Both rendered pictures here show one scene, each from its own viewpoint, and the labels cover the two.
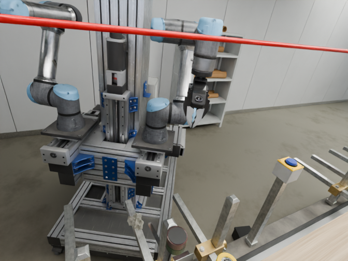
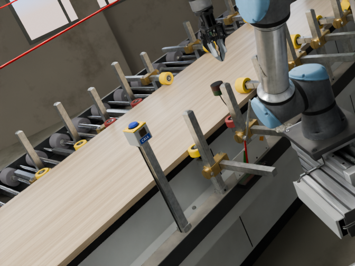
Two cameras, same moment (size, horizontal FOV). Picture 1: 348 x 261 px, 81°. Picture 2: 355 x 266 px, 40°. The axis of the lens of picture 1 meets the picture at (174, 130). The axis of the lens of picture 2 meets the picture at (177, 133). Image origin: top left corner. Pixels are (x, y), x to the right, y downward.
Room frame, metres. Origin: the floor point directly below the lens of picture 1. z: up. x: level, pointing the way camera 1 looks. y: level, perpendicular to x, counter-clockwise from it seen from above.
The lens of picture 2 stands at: (2.39, -0.48, 1.88)
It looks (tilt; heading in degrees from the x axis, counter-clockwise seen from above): 24 degrees down; 175
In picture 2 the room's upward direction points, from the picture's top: 25 degrees counter-clockwise
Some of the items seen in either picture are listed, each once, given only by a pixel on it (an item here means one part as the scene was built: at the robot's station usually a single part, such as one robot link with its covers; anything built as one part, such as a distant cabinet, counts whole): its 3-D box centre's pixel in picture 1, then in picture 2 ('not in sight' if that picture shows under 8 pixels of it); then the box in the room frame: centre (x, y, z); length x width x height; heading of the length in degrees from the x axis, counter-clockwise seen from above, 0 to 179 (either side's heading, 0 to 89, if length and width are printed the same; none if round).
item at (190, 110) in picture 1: (189, 114); (223, 49); (0.70, -0.05, 1.35); 0.06 x 0.03 x 0.09; 179
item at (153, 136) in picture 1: (155, 129); (320, 115); (1.00, 0.10, 1.09); 0.15 x 0.15 x 0.10
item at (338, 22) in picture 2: not in sight; (342, 19); (-0.10, 0.86, 0.95); 0.13 x 0.06 x 0.05; 120
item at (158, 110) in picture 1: (158, 111); (309, 86); (1.00, 0.10, 1.20); 0.13 x 0.12 x 0.14; 97
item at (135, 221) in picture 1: (135, 220); (283, 126); (0.57, 0.11, 0.87); 0.09 x 0.07 x 0.02; 30
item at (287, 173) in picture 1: (287, 170); (138, 134); (0.66, -0.47, 1.18); 0.07 x 0.07 x 0.08; 30
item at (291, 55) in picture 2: not in sight; (294, 64); (0.16, 0.41, 0.94); 0.03 x 0.03 x 0.48; 30
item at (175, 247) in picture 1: (176, 237); (217, 85); (0.36, -0.05, 1.10); 0.06 x 0.06 x 0.02
